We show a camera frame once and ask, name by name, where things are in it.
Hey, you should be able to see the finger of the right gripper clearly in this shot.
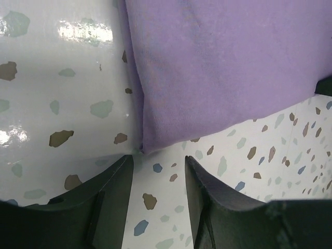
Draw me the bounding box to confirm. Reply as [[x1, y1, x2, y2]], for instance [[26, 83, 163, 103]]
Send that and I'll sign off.
[[314, 75, 332, 96]]

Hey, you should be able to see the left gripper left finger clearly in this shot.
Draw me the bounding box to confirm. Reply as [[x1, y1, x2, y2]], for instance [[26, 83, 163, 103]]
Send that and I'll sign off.
[[1, 155, 134, 248]]

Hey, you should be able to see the purple t-shirt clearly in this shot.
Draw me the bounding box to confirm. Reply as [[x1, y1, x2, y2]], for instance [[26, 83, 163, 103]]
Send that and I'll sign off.
[[117, 1, 331, 154]]

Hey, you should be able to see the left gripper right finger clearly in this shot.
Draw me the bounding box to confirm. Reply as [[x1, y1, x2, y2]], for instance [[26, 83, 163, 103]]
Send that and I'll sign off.
[[185, 156, 331, 248]]

